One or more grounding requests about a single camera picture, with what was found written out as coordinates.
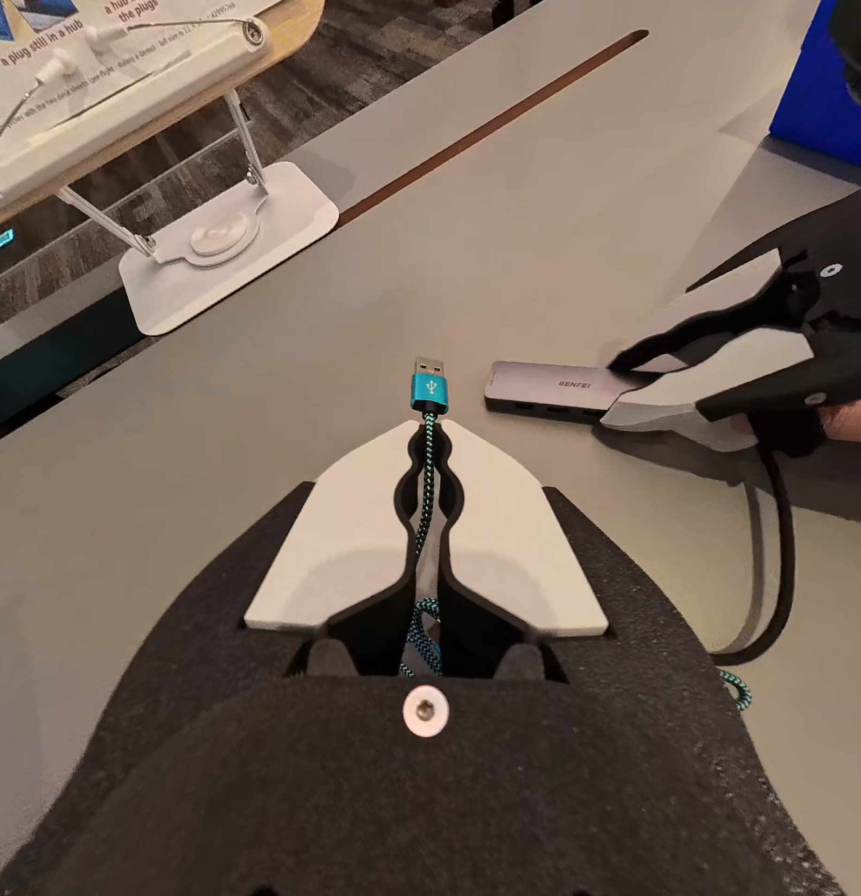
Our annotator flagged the teal braided usb cable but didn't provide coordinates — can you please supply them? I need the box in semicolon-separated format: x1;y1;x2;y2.
399;357;755;716

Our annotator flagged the blue plastic bin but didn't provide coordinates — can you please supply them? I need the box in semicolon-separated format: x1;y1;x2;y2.
770;0;861;177

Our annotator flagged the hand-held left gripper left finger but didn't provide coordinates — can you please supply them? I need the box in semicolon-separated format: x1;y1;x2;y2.
243;419;423;676

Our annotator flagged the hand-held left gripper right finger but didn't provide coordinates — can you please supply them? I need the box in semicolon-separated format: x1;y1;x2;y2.
436;417;611;676

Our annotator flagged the person's right hand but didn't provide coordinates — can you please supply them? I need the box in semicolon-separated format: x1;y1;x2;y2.
817;396;861;447

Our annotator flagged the wide grey usb hub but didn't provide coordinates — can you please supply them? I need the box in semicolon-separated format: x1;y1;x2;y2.
483;360;797;667

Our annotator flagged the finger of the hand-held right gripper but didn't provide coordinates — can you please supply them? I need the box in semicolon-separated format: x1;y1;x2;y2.
605;249;790;375
600;328;818;454

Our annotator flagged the printed instruction sheet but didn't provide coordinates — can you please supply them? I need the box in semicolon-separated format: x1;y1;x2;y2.
0;0;281;151

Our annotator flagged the wooden document stand white base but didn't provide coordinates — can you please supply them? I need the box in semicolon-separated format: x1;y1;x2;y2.
0;0;340;338

